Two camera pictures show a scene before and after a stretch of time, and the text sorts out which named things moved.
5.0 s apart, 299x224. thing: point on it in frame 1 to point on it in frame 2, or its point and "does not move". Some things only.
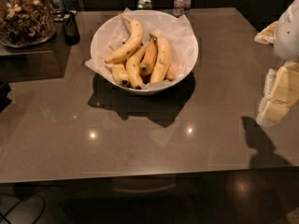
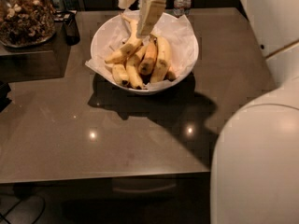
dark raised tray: x=46 y=62 does not move
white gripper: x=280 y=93 to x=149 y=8
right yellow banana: x=163 y=59 does not move
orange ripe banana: x=149 y=58 does not move
